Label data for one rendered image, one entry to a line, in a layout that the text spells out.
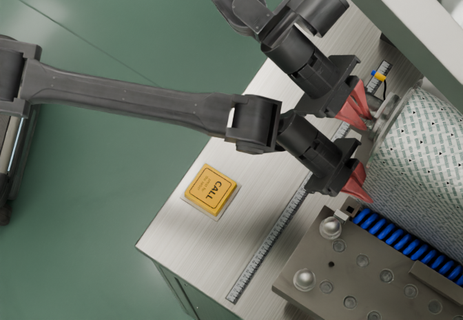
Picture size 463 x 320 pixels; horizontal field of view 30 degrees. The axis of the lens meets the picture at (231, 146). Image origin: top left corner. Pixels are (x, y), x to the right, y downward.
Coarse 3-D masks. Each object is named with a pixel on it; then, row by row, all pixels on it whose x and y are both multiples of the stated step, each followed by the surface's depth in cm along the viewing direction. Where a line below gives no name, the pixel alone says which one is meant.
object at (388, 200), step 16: (368, 176) 130; (368, 192) 137; (384, 192) 132; (400, 192) 127; (384, 208) 139; (400, 208) 134; (416, 208) 129; (432, 208) 125; (400, 224) 141; (416, 224) 136; (432, 224) 131; (448, 224) 127; (432, 240) 138; (448, 240) 133; (448, 256) 140
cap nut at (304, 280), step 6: (300, 270) 137; (306, 270) 136; (294, 276) 139; (300, 276) 136; (306, 276) 135; (312, 276) 136; (294, 282) 139; (300, 282) 136; (306, 282) 135; (312, 282) 136; (300, 288) 139; (306, 288) 137; (312, 288) 139
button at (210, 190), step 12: (204, 168) 157; (204, 180) 156; (216, 180) 156; (228, 180) 156; (192, 192) 156; (204, 192) 156; (216, 192) 155; (228, 192) 155; (204, 204) 155; (216, 204) 155
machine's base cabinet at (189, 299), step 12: (156, 264) 159; (168, 276) 167; (180, 288) 175; (192, 288) 159; (180, 300) 204; (192, 300) 185; (204, 300) 168; (192, 312) 214; (204, 312) 195; (216, 312) 176; (228, 312) 157
